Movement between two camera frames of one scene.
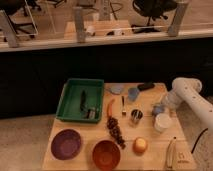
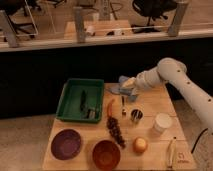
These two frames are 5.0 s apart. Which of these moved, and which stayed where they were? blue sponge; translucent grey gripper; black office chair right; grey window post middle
Moved: translucent grey gripper
Stayed: blue sponge; grey window post middle; black office chair right
